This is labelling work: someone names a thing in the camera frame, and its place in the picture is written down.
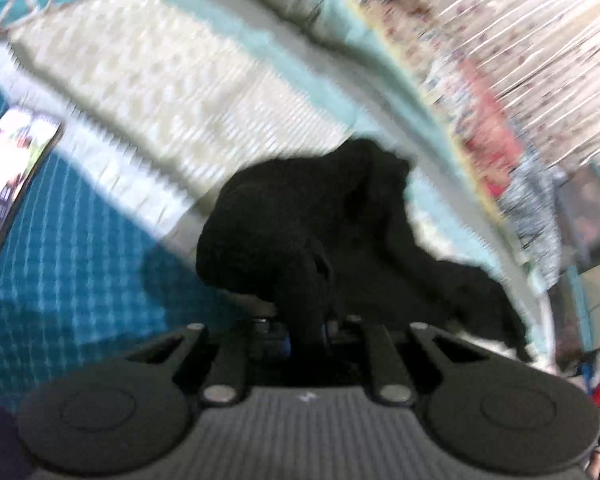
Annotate cream chevron blanket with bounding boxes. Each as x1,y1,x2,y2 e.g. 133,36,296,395
7,0,348,197

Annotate black pants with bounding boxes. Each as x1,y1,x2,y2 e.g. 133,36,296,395
196,138,530,362

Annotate light teal quilt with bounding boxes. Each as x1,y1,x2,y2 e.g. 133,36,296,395
0,0,555,361

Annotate red floral quilt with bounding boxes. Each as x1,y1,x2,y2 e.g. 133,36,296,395
358,0,524,198

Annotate smartphone with lit screen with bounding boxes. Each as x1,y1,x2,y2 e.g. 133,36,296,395
0,106,62,252

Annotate teal patterned bedsheet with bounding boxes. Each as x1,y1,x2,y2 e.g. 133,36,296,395
0,0,242,411

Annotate floral pleated curtain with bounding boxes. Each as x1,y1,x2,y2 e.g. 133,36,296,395
422,0,600,169

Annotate blue white patterned cloth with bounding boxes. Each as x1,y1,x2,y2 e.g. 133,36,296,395
496,145,562,289

